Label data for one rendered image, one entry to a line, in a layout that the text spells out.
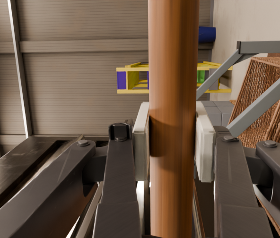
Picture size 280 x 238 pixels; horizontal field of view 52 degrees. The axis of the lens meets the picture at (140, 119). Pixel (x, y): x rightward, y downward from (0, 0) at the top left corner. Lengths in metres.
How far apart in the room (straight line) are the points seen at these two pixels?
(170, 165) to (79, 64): 8.07
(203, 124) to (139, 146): 0.04
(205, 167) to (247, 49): 0.91
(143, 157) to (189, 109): 0.04
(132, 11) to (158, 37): 7.78
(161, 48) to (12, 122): 9.23
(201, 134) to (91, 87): 8.09
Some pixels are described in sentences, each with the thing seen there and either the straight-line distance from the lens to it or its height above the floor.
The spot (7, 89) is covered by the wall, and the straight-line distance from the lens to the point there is 9.19.
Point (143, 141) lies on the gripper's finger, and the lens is 0.15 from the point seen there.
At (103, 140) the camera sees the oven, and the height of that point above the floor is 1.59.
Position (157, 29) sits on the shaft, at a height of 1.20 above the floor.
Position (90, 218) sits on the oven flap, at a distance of 0.85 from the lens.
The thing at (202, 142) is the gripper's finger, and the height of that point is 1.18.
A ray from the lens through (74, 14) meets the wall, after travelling 8.25.
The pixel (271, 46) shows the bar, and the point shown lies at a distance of 1.08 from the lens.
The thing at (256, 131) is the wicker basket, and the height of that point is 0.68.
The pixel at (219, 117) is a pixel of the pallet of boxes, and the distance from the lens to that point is 4.11.
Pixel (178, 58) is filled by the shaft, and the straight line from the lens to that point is 0.17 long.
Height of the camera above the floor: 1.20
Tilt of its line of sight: 5 degrees up
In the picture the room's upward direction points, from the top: 90 degrees counter-clockwise
